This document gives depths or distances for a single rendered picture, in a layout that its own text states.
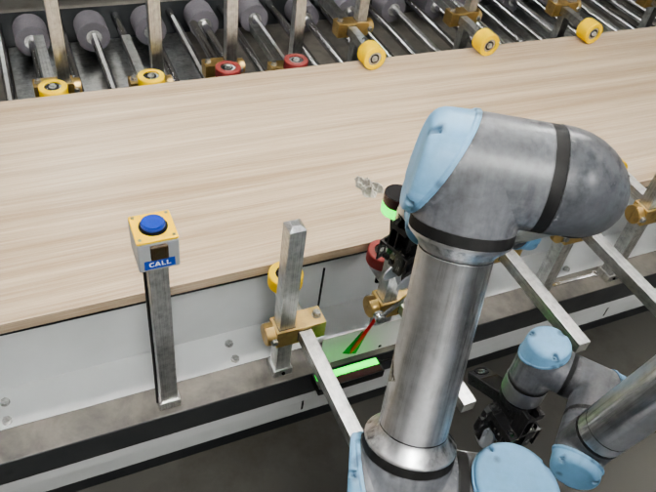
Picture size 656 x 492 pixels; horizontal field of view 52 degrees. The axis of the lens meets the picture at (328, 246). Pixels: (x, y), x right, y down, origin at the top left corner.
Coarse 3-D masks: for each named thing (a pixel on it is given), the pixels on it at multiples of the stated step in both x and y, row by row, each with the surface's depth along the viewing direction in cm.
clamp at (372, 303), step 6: (372, 294) 156; (402, 294) 156; (366, 300) 154; (372, 300) 153; (378, 300) 153; (396, 300) 154; (366, 306) 155; (372, 306) 153; (378, 306) 153; (384, 306) 153; (390, 306) 154; (366, 312) 156; (372, 312) 153; (390, 312) 156; (396, 312) 157
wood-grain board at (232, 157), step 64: (384, 64) 225; (448, 64) 230; (512, 64) 235; (576, 64) 241; (640, 64) 247; (0, 128) 177; (64, 128) 181; (128, 128) 184; (192, 128) 187; (256, 128) 191; (320, 128) 194; (384, 128) 198; (640, 128) 215; (0, 192) 160; (64, 192) 163; (128, 192) 165; (192, 192) 168; (256, 192) 171; (320, 192) 174; (0, 256) 146; (64, 256) 148; (128, 256) 150; (192, 256) 152; (256, 256) 155; (320, 256) 159; (0, 320) 134
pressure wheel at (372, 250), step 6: (378, 240) 162; (372, 246) 161; (378, 246) 161; (384, 246) 162; (372, 252) 159; (366, 258) 161; (372, 258) 158; (384, 258) 158; (372, 264) 159; (378, 264) 158; (378, 282) 167
